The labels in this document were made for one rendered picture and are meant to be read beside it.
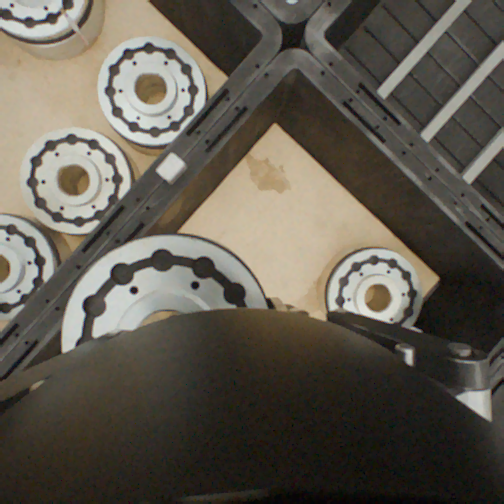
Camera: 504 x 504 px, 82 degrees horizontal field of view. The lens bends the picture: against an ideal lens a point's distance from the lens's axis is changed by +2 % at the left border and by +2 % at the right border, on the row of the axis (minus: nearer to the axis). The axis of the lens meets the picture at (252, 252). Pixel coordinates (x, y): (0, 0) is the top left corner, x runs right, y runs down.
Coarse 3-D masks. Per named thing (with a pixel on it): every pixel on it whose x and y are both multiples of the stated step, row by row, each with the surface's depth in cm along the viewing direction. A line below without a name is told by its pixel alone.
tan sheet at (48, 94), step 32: (128, 0) 30; (0, 32) 29; (128, 32) 30; (160, 32) 30; (0, 64) 29; (32, 64) 30; (64, 64) 30; (96, 64) 30; (0, 96) 29; (32, 96) 30; (64, 96) 30; (96, 96) 30; (160, 96) 31; (0, 128) 30; (32, 128) 30; (96, 128) 30; (0, 160) 30; (0, 192) 30
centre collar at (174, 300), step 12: (144, 300) 13; (156, 300) 13; (168, 300) 14; (180, 300) 14; (192, 300) 14; (132, 312) 13; (144, 312) 13; (156, 312) 14; (180, 312) 14; (120, 324) 13; (132, 324) 13
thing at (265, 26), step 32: (224, 0) 21; (256, 0) 21; (256, 32) 22; (256, 64) 21; (192, 128) 22; (160, 160) 21; (128, 192) 21; (96, 256) 21; (64, 288) 21; (32, 320) 21; (0, 352) 21
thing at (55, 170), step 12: (60, 156) 27; (72, 156) 27; (84, 156) 27; (48, 168) 27; (60, 168) 27; (84, 168) 27; (96, 168) 27; (48, 180) 27; (96, 180) 27; (60, 192) 27; (84, 192) 27; (96, 192) 27; (72, 204) 27; (84, 204) 27
